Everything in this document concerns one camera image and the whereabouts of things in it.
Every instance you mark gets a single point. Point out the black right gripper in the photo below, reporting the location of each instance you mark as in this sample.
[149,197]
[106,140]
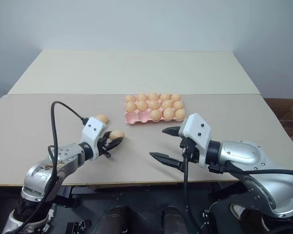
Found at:
[191,151]

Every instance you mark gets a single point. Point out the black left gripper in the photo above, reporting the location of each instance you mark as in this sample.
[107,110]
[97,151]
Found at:
[103,146]

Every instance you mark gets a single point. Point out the orange egg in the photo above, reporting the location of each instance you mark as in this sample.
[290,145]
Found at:
[142,106]
[117,134]
[142,97]
[178,105]
[153,96]
[153,105]
[180,113]
[166,104]
[155,114]
[130,106]
[165,97]
[103,118]
[130,98]
[168,112]
[175,97]

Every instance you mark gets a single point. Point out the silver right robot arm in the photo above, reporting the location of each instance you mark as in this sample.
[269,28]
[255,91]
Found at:
[249,153]

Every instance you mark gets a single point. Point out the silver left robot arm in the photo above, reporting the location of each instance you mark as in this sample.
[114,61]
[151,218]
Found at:
[63,158]

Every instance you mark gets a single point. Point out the pink egg tray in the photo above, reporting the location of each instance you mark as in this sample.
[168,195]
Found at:
[136,117]

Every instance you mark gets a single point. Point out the dark rounded shape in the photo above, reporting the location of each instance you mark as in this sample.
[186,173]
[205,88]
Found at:
[116,219]
[172,219]

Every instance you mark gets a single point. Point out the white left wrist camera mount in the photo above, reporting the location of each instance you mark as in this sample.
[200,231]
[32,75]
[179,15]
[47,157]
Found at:
[94,130]

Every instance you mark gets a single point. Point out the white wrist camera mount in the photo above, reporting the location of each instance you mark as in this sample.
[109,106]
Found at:
[94,130]
[196,131]

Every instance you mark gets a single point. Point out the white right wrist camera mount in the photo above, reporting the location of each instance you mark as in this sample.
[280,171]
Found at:
[196,131]

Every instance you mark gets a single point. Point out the black table frame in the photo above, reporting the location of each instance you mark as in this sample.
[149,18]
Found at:
[136,189]

